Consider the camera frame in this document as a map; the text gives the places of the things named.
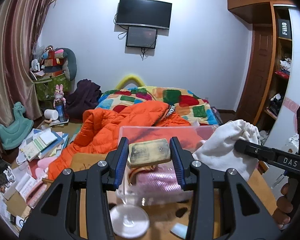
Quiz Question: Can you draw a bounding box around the white drawstring pouch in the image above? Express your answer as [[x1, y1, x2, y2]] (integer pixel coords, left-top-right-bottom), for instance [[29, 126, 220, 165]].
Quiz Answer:
[[192, 119, 260, 181]]

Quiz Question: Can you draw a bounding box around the right hand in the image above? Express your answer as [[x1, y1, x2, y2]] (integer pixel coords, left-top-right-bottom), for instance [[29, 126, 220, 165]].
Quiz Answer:
[[272, 183, 293, 229]]

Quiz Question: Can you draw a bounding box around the clear plastic storage bin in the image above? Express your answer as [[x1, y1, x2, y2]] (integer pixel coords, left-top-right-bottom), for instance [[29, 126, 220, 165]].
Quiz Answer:
[[116, 125, 218, 206]]

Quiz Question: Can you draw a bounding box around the orange down jacket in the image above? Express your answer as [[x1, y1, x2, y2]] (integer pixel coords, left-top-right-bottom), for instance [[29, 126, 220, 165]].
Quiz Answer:
[[48, 101, 191, 180]]

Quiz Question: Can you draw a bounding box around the pile of books and papers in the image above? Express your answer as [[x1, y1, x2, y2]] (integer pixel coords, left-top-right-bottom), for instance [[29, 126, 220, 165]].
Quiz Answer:
[[16, 128, 69, 165]]

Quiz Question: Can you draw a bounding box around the colourful patchwork blanket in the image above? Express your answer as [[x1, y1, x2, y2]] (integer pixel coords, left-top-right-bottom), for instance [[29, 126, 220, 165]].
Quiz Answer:
[[97, 86, 220, 126]]

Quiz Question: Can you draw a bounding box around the white cabinet door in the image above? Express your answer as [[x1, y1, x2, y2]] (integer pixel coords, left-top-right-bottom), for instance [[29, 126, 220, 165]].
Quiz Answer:
[[265, 4, 300, 149]]

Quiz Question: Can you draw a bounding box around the purple dark clothing heap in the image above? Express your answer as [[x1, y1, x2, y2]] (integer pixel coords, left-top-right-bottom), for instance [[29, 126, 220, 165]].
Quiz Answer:
[[65, 79, 102, 120]]

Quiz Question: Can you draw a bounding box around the white mug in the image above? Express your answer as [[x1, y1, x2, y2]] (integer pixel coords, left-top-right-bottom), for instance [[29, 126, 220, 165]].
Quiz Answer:
[[44, 109, 59, 121]]

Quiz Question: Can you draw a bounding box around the pink bunny figurine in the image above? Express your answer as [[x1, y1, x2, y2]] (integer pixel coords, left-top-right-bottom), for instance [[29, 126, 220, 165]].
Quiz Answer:
[[53, 84, 66, 122]]

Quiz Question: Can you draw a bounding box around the yellow neck pillow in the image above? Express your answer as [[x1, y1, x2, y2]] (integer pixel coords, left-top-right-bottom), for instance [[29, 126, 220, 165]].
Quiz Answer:
[[115, 74, 145, 89]]

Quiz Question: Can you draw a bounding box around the teal plush rocking horse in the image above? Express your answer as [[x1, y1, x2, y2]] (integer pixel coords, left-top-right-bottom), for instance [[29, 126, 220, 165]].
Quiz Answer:
[[0, 102, 34, 150]]

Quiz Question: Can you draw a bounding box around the wooden door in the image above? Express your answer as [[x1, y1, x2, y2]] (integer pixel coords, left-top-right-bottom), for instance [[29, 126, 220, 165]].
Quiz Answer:
[[236, 25, 273, 124]]

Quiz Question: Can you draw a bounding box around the green storage box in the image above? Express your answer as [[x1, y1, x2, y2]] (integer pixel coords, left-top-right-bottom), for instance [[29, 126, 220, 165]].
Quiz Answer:
[[34, 74, 71, 101]]

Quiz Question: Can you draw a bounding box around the pile of plush toys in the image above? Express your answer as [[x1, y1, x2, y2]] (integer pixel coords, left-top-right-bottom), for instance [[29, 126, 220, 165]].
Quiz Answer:
[[29, 46, 77, 81]]

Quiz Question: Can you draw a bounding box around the black FiiO box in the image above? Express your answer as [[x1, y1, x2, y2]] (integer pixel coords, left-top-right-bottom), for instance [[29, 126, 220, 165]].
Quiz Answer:
[[278, 18, 292, 40]]

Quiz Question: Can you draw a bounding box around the wooden shelf cabinet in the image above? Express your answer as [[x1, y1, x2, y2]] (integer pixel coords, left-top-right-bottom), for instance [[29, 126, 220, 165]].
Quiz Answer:
[[228, 0, 294, 132]]

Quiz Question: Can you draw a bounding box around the pink striped curtain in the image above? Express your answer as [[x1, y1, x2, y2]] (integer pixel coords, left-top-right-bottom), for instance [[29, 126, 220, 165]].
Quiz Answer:
[[0, 0, 51, 127]]

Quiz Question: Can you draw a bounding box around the small wall monitor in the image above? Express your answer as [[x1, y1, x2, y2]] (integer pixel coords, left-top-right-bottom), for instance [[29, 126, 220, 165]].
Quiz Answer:
[[126, 26, 157, 49]]

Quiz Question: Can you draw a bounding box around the black wall television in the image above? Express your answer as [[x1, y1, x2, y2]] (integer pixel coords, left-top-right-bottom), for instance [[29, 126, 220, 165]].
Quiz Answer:
[[116, 0, 172, 30]]

